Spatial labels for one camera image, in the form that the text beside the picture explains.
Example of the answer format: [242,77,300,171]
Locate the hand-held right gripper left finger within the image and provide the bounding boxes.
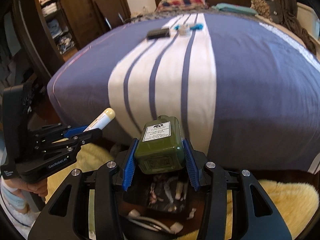
[27,138,139,240]

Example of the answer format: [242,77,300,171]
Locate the dark wooden wardrobe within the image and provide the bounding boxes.
[12,0,131,80]

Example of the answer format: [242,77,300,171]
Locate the dark storage bag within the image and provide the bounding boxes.
[114,170,210,240]

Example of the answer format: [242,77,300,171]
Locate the black cardboard box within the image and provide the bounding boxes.
[147,29,170,40]

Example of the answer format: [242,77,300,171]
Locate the dark green cushion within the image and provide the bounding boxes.
[255,0,284,22]

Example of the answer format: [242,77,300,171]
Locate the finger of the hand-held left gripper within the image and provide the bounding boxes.
[37,129,103,155]
[34,123,87,143]

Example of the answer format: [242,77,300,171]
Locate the person's left forearm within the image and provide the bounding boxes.
[0,175,28,215]

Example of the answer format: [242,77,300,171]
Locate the blue wet wipes packet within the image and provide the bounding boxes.
[172,22,203,31]

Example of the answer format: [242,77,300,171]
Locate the dark green square bottle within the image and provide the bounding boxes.
[134,115,187,174]

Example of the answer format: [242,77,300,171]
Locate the printed folded clothes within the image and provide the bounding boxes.
[56,34,75,53]

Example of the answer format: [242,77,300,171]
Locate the teal pillow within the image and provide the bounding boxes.
[216,3,258,15]

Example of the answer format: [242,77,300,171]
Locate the white storage box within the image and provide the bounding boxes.
[297,2,320,38]

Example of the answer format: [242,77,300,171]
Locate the yellow and white bottle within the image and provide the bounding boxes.
[82,107,116,132]

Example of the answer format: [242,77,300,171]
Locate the yellow fluffy rug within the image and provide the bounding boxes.
[45,142,320,240]

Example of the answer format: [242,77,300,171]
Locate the blue white striped blanket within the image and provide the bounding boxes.
[47,14,320,174]

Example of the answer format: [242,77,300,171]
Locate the light blue folded clothes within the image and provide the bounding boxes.
[47,20,63,37]

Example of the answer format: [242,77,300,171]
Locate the person's left hand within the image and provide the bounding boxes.
[19,179,48,197]

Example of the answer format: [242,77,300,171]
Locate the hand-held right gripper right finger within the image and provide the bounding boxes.
[182,138,293,240]

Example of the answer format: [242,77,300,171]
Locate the plaid pillow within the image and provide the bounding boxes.
[156,0,209,11]

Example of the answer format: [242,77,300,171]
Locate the brown patterned cushion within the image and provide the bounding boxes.
[251,0,273,18]

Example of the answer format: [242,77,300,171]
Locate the brown curtain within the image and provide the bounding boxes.
[257,0,316,53]

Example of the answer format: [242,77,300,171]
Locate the white folded clothes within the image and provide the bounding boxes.
[42,2,59,15]

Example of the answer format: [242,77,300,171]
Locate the black white patterned sheet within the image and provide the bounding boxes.
[125,7,218,23]

